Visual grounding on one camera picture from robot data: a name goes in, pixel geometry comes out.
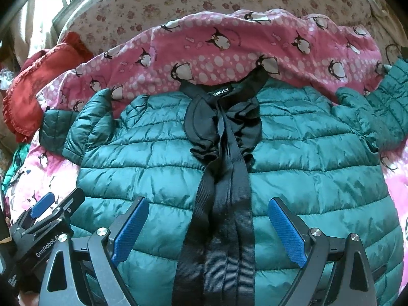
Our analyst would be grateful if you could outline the teal quilted puffer jacket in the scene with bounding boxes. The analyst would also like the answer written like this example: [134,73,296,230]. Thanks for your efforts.
[40,58,407,305]

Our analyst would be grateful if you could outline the green patterned cloth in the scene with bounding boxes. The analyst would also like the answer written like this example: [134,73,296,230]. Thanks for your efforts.
[1,144,30,194]

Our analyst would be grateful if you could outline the red ruffled pillow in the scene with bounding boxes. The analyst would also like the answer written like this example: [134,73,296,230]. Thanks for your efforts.
[2,32,93,143]

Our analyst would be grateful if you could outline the beige curtain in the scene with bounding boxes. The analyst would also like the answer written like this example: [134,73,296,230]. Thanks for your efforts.
[10,0,63,67]

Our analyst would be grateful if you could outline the pink penguin print blanket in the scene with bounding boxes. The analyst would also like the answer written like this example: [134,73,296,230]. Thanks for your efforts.
[5,8,408,291]

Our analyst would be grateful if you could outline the floral beige bed sheet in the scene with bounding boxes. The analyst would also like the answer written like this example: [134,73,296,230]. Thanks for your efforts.
[58,0,407,62]

